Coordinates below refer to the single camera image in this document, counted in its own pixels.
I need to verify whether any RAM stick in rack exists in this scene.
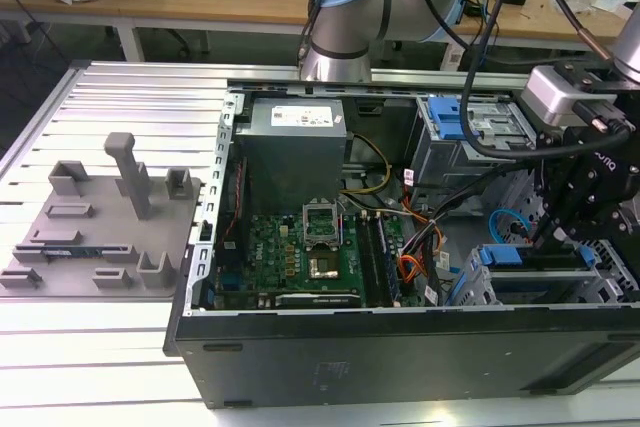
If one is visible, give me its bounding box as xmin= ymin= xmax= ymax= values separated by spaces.
xmin=42 ymin=245 xmax=107 ymax=258

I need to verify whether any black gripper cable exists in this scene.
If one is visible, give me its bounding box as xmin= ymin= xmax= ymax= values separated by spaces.
xmin=530 ymin=0 xmax=614 ymax=61

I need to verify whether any black internal cable bundle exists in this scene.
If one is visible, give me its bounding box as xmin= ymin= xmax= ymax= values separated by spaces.
xmin=399 ymin=156 xmax=536 ymax=268

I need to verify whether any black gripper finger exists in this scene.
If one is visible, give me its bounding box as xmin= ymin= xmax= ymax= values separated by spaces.
xmin=552 ymin=186 xmax=626 ymax=252
xmin=529 ymin=127 xmax=576 ymax=251

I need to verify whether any black open PC case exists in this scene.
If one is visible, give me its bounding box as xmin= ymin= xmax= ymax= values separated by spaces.
xmin=163 ymin=77 xmax=640 ymax=411

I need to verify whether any yellow and black cable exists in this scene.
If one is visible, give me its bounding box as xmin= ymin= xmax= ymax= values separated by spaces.
xmin=339 ymin=132 xmax=393 ymax=196

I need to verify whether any grey parts rack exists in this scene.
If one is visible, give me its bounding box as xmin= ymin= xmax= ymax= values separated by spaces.
xmin=0 ymin=131 xmax=204 ymax=298

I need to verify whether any hard disk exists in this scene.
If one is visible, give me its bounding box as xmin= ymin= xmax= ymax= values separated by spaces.
xmin=477 ymin=243 xmax=601 ymax=274

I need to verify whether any green motherboard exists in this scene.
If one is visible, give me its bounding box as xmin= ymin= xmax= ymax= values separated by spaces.
xmin=214 ymin=211 xmax=426 ymax=309

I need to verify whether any silver perforated disk bay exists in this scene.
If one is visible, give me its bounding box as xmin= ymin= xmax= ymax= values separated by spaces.
xmin=446 ymin=156 xmax=640 ymax=306

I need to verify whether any wooden desk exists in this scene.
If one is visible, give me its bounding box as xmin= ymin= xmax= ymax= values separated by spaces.
xmin=0 ymin=0 xmax=640 ymax=54

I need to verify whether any blue hanging cable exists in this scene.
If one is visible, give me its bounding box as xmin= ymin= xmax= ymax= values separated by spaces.
xmin=471 ymin=0 xmax=502 ymax=66

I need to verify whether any RAM slot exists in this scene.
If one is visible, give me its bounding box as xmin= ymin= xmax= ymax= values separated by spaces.
xmin=356 ymin=219 xmax=385 ymax=306
xmin=374 ymin=216 xmax=402 ymax=299

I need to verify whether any blue drive latch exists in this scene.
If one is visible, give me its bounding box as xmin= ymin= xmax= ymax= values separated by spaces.
xmin=428 ymin=96 xmax=480 ymax=141

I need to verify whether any metal optical drive cage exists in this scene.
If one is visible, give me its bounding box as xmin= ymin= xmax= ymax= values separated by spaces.
xmin=407 ymin=94 xmax=549 ymax=189

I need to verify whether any orange red wire bundle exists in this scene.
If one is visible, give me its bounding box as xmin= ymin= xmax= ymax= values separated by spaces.
xmin=398 ymin=254 xmax=427 ymax=299

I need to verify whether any black graphics card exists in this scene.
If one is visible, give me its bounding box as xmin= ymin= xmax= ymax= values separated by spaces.
xmin=274 ymin=291 xmax=362 ymax=309

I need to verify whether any thick black camera cable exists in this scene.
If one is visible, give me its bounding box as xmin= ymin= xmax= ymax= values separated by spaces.
xmin=459 ymin=0 xmax=537 ymax=158

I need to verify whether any blue disk wire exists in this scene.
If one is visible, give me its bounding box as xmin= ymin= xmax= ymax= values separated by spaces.
xmin=488 ymin=206 xmax=534 ymax=247

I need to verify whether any thin black base cable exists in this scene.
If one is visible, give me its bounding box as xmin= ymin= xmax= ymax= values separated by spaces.
xmin=298 ymin=0 xmax=352 ymax=66

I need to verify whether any metal CPU socket cover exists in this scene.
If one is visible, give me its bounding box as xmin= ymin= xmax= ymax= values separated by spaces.
xmin=301 ymin=201 xmax=342 ymax=249

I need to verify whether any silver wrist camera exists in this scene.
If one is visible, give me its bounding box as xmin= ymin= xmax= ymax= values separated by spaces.
xmin=521 ymin=65 xmax=619 ymax=126

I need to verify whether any grey power supply unit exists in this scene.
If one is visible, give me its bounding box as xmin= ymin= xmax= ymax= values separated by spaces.
xmin=233 ymin=98 xmax=350 ymax=204

